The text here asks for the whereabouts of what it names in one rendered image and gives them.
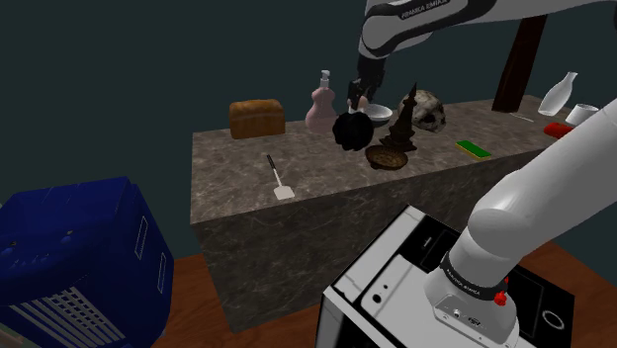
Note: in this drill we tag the blue appliance with grille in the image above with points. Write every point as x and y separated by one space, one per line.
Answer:
82 241

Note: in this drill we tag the brown bread loaf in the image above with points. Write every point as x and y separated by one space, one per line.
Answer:
256 119

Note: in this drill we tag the white cup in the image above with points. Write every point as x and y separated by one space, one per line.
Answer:
581 114

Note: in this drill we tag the white and black robot stand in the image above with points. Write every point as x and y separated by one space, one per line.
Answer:
385 284

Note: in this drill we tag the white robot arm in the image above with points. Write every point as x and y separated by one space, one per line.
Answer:
540 192

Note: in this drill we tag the brown woven bowl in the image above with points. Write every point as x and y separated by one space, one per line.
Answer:
386 158

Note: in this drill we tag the dark pagoda figure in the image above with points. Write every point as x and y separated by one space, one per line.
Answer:
402 130

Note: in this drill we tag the red flat thing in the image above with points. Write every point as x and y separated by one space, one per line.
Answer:
556 130

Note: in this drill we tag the white bottle vase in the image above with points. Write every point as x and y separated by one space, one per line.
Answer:
556 99

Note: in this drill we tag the green sponge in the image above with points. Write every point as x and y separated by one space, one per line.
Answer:
473 150

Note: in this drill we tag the dark brown post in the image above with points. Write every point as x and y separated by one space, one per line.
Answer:
518 67

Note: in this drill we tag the black round ruffled thing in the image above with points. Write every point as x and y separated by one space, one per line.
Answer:
353 132

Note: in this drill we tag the thin white stick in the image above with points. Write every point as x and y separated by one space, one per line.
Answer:
522 117

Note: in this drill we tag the grey mottled skull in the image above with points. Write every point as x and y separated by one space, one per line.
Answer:
429 112

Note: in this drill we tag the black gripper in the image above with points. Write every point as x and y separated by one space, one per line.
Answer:
370 72

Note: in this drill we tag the white bowl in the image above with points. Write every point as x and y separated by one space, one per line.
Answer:
381 114

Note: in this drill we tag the pink soap dispenser bottle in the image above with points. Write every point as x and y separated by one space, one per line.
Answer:
320 113

